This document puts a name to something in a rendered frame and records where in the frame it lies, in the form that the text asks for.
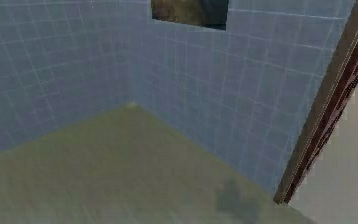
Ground dark framed wall picture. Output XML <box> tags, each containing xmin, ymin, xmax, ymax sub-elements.
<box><xmin>150</xmin><ymin>0</ymin><xmax>230</xmax><ymax>31</ymax></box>

